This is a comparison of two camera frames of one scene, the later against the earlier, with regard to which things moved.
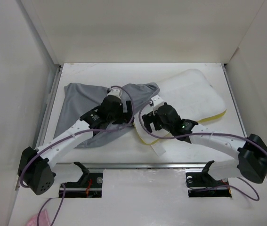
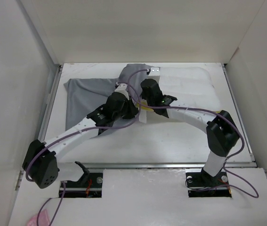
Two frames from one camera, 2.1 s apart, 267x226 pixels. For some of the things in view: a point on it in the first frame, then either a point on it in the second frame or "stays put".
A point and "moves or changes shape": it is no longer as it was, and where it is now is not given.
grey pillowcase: (78, 100) moves or changes shape
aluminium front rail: (139, 166) stays put
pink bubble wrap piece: (43, 220) stays put
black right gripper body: (158, 124) -> (149, 102)
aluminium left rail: (48, 106) stays put
